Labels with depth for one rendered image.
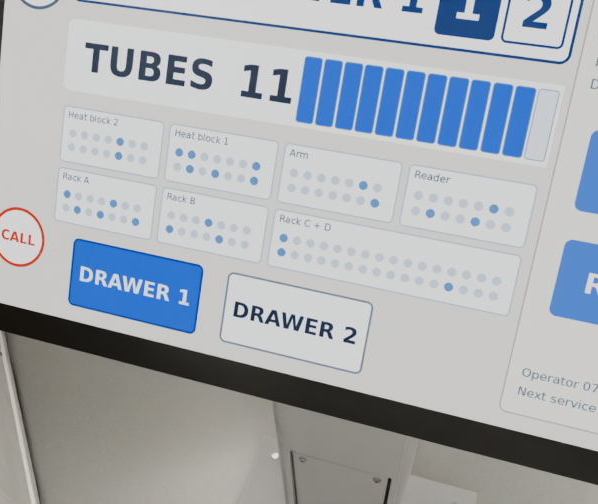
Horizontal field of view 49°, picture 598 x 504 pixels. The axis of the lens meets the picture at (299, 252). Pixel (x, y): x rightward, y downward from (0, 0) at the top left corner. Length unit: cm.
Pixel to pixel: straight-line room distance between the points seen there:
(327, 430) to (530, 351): 35
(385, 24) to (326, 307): 17
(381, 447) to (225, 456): 80
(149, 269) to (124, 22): 16
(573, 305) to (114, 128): 30
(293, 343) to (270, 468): 101
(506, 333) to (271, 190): 16
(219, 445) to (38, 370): 49
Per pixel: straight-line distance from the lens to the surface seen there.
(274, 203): 40
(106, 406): 159
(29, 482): 145
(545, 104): 38
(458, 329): 39
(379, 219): 39
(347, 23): 39
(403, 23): 39
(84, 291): 46
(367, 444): 71
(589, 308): 40
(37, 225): 47
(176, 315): 43
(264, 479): 141
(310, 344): 41
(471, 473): 147
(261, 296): 41
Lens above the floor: 134
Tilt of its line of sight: 49 degrees down
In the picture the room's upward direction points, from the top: 3 degrees counter-clockwise
